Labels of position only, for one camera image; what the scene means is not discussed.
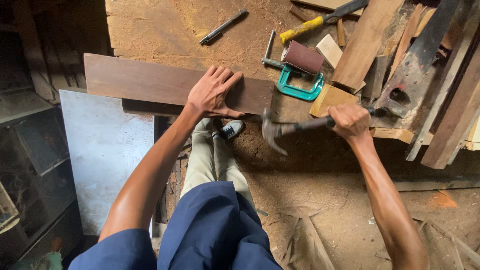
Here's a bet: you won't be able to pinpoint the heap of wooden offcuts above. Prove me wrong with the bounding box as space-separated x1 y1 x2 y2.
362 0 480 170

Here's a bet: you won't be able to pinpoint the yellow handled chisel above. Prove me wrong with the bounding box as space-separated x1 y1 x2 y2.
279 0 370 44

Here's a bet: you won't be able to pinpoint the long brown wooden board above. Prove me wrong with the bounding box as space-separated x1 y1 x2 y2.
331 0 406 91

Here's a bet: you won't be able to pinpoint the person's grey sneaker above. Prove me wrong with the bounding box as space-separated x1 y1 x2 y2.
213 119 245 141

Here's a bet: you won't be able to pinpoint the person's left hand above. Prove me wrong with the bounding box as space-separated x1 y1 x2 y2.
186 65 246 119

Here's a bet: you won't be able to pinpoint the dark metal punch tool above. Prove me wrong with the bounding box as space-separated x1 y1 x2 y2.
199 9 248 45

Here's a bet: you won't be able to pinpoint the person's blue shirt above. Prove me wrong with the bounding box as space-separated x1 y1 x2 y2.
68 181 283 270

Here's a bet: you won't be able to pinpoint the dark worn metal blade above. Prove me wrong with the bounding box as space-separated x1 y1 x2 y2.
374 0 460 120

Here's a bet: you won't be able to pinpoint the small narrow wood stick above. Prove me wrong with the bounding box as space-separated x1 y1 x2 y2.
337 18 346 47

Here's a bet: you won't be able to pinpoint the white sheet panel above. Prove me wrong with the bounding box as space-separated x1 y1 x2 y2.
59 89 155 236

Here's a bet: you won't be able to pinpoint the person's khaki trousers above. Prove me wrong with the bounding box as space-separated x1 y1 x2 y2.
180 118 256 211

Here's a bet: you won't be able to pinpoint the wooden slat frame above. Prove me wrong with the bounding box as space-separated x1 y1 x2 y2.
279 206 336 270

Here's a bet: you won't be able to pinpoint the claw hammer with black handle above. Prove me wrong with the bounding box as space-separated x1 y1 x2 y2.
261 107 389 156

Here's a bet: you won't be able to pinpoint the person's right hand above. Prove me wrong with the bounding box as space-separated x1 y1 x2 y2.
321 104 373 142

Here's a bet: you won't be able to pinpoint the teal metal c-clamp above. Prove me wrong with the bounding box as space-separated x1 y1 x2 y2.
262 58 325 101

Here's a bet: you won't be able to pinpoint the light wooden block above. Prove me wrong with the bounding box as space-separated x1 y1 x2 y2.
315 34 344 70

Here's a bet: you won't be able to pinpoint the dark brown wooden plank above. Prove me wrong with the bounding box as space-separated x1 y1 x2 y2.
83 53 275 115

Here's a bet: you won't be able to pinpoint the tan wooden wedge block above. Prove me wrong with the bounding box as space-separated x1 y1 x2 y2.
309 83 360 118

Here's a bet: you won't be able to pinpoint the roll of reddish sandpaper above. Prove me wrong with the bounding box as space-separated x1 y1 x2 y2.
281 40 325 75

